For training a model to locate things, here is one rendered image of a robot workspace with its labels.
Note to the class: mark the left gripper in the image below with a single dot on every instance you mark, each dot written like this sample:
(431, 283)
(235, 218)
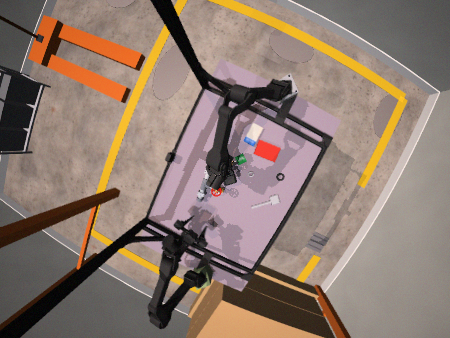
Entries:
(230, 177)

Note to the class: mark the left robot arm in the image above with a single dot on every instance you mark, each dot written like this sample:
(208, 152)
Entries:
(218, 160)

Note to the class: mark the grey pipe with red valve handwheels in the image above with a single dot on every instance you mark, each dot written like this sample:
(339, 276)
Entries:
(203, 187)

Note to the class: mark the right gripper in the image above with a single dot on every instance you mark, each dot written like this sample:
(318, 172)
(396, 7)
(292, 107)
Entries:
(179, 225)

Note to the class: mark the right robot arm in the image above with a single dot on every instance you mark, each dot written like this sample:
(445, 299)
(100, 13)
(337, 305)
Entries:
(168, 268)

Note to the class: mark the red rectangular block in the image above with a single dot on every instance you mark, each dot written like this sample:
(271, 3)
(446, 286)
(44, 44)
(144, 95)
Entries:
(267, 151)

